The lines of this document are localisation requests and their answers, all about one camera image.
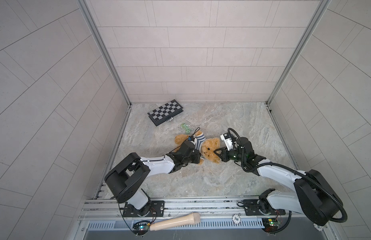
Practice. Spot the beige wooden handle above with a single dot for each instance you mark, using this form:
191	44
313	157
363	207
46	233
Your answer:
191	219

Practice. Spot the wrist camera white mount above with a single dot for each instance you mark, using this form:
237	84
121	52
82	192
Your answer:
191	139
229	141

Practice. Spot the aluminium mounting rail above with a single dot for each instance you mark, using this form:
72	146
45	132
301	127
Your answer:
208	208

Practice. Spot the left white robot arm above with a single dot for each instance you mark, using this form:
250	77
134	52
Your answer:
125	179

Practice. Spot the left green circuit board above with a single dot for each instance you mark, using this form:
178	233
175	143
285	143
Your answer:
141	228

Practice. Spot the brown teddy bear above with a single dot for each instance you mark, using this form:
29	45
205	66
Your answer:
208	148

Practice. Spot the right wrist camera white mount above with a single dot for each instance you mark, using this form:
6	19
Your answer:
229	141

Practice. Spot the right circuit board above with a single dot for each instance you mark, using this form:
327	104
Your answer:
270	224

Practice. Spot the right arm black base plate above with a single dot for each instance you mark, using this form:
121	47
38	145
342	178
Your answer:
259	208

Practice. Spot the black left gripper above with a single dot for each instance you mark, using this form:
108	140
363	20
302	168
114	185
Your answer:
196	155

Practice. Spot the green brick pattern plastic bag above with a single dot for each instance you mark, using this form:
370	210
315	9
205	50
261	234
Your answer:
186	128

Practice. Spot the folded black chess board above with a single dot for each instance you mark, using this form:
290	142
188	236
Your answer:
165	112

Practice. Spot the blue white striped sweater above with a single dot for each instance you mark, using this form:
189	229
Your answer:
199	140

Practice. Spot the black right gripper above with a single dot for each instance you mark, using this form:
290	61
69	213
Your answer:
224	153

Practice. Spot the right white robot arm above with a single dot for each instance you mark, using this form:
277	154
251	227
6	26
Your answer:
311	194

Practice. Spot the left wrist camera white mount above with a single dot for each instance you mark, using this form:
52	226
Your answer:
191	139

